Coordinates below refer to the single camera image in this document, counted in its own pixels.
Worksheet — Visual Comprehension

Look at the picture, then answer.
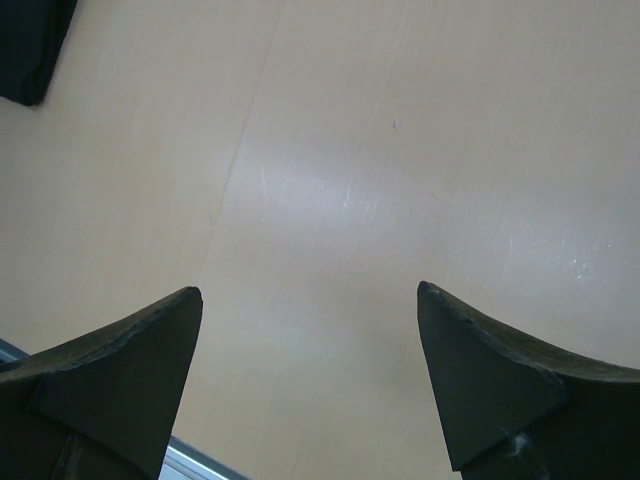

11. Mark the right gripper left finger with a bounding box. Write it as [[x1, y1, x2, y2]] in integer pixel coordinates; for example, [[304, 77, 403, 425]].
[[1, 287, 203, 479]]

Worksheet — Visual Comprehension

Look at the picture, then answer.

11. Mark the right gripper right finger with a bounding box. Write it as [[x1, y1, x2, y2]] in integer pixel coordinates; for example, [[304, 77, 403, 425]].
[[417, 281, 639, 479]]

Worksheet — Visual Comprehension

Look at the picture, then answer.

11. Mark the black long sleeve shirt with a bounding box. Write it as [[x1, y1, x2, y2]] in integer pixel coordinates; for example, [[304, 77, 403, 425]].
[[1, 0, 77, 107]]

